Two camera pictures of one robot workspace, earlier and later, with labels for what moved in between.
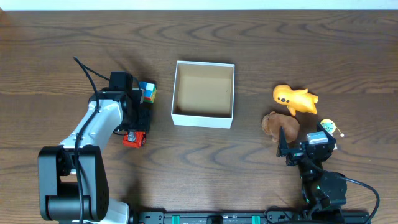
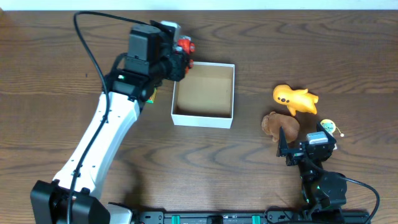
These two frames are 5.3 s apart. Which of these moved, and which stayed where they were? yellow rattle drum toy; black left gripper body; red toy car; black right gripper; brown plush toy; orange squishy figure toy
Moved: red toy car; black left gripper body
Stayed: yellow rattle drum toy; black right gripper; orange squishy figure toy; brown plush toy
